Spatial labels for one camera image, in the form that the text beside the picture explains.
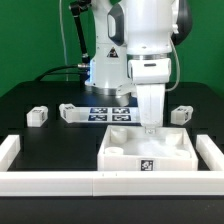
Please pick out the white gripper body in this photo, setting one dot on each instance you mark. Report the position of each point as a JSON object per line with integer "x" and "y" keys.
{"x": 149, "y": 77}

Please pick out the AprilTag marker sheet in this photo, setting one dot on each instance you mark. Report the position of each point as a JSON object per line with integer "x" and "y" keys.
{"x": 109, "y": 114}

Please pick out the white square table top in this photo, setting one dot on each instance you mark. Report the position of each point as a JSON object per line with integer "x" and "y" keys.
{"x": 132, "y": 148}

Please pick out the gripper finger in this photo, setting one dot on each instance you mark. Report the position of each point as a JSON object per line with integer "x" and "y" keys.
{"x": 150, "y": 131}

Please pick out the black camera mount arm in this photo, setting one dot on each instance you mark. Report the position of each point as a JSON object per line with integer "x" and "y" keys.
{"x": 76, "y": 8}

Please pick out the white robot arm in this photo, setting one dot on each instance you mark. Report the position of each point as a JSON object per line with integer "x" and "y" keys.
{"x": 134, "y": 39}

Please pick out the white U-shaped obstacle fence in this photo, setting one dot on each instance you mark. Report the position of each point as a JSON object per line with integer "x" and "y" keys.
{"x": 96, "y": 183}

